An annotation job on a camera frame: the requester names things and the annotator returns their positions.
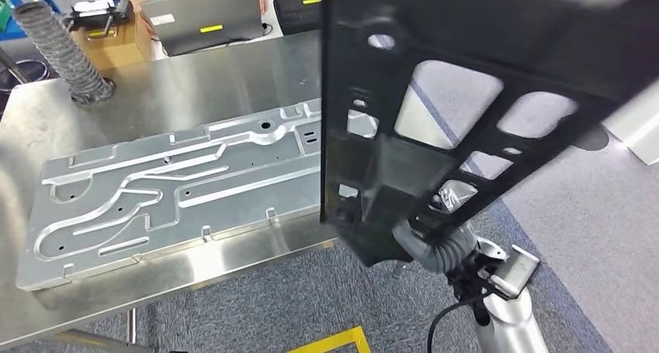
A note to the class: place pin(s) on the steel pole round base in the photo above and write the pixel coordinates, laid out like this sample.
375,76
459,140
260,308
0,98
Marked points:
31,80

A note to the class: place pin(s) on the black handheld device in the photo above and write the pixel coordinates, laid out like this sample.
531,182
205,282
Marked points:
98,10

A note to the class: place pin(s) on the grey machined metal plate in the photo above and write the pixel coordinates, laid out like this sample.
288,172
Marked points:
231,211

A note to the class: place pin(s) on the blue metal cart frame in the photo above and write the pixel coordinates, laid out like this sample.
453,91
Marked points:
15,29

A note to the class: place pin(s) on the black stanchion post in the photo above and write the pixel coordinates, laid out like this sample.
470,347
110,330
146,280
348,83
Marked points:
592,140

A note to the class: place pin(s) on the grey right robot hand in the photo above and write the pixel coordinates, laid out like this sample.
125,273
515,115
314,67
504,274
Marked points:
419,253

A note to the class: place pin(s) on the dark metal cylinder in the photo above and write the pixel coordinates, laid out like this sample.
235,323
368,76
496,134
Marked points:
62,52

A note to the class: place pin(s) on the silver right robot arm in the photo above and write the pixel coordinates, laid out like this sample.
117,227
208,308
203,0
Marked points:
507,325

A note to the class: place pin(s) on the green plastic crate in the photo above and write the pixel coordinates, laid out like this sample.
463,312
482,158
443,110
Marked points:
4,13

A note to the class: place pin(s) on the black carrying case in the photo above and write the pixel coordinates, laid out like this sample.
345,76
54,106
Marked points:
296,16

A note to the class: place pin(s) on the stainless steel workbench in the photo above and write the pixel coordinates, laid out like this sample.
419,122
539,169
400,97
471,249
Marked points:
206,83

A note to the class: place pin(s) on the grey laptop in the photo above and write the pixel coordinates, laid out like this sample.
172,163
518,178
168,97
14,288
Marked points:
206,16

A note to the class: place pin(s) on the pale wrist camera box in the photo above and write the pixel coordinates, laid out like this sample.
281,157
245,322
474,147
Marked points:
517,271

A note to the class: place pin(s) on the brown cardboard box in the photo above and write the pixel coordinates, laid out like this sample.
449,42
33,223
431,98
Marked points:
118,49

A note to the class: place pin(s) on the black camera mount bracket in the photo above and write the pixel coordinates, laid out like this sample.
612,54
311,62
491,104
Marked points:
466,278

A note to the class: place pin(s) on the black plastic panel part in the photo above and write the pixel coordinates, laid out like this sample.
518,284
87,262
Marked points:
463,21

